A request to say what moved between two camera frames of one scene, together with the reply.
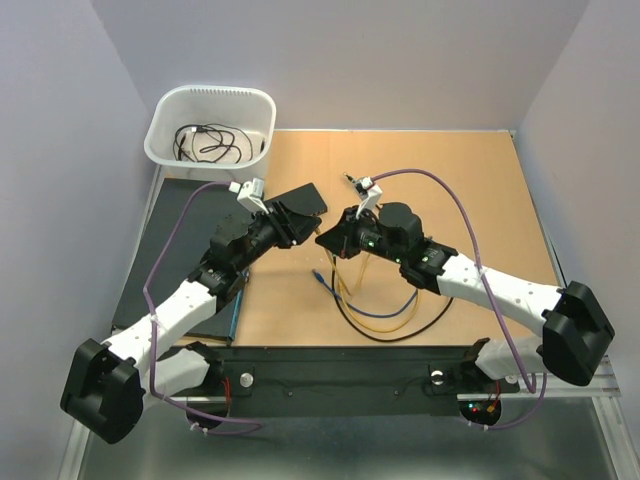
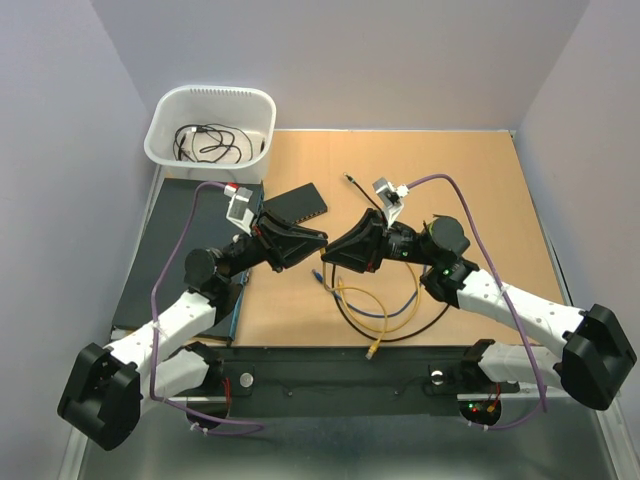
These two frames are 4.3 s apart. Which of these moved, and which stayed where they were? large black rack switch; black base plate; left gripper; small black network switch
Moved: left gripper
Stayed: large black rack switch; black base plate; small black network switch
